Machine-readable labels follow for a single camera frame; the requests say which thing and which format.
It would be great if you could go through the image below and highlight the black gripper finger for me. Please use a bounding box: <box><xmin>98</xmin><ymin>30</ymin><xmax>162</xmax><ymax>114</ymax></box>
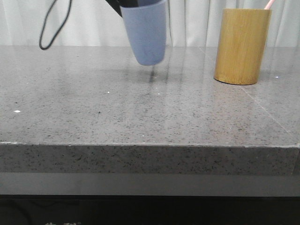
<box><xmin>106</xmin><ymin>0</ymin><xmax>159</xmax><ymax>16</ymax></box>

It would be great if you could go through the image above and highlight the pink chopstick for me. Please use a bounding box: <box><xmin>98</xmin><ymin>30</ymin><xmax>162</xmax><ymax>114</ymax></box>
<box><xmin>264</xmin><ymin>0</ymin><xmax>275</xmax><ymax>10</ymax></box>

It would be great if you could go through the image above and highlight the white curtain backdrop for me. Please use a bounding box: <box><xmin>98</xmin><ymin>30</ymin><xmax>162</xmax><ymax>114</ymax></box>
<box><xmin>0</xmin><ymin>0</ymin><xmax>300</xmax><ymax>47</ymax></box>

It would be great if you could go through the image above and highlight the blue plastic cup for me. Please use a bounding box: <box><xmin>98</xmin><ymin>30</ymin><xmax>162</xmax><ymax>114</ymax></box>
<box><xmin>121</xmin><ymin>0</ymin><xmax>166</xmax><ymax>66</ymax></box>

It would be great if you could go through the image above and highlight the dark cabinet under counter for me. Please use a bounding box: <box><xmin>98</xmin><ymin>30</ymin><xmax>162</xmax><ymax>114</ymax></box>
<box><xmin>0</xmin><ymin>172</ymin><xmax>300</xmax><ymax>225</ymax></box>

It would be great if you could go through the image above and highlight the bamboo wooden holder cup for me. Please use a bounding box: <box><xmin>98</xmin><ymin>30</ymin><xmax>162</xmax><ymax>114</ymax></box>
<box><xmin>214</xmin><ymin>8</ymin><xmax>271</xmax><ymax>85</ymax></box>

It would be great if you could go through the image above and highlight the black cable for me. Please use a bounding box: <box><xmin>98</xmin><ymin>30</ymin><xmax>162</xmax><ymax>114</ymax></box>
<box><xmin>38</xmin><ymin>0</ymin><xmax>73</xmax><ymax>51</ymax></box>

